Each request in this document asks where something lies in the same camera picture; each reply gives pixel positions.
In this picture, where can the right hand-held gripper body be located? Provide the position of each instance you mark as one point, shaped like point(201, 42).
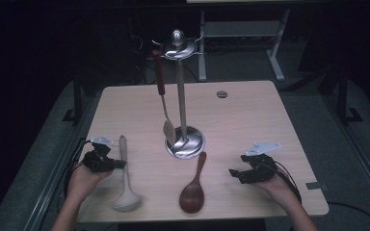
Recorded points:
point(260, 166)

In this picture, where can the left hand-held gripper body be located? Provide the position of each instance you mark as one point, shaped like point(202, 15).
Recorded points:
point(98, 162)

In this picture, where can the beige ladle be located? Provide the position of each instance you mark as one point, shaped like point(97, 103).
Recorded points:
point(126, 199)

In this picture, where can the dark wooden spoon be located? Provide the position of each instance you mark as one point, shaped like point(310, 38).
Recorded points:
point(191, 195)

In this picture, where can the steel utensil stand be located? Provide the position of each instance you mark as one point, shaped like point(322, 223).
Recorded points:
point(181, 96)

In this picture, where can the person's left hand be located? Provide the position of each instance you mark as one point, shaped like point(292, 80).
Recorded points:
point(85, 183)

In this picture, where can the person's right hand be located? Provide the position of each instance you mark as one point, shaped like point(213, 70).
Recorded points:
point(277, 189)

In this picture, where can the grey tape strip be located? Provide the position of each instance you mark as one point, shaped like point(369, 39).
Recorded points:
point(314, 185)

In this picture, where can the black metal stand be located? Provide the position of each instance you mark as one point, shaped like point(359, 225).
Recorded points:
point(343, 102)
point(77, 102)

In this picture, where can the grey round table grommet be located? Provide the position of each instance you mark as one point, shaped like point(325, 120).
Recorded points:
point(222, 94)

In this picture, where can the grey metal rail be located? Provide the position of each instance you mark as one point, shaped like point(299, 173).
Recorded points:
point(54, 176)
point(356, 147)

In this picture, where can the white metal table frame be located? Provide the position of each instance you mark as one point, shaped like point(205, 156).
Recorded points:
point(241, 29)

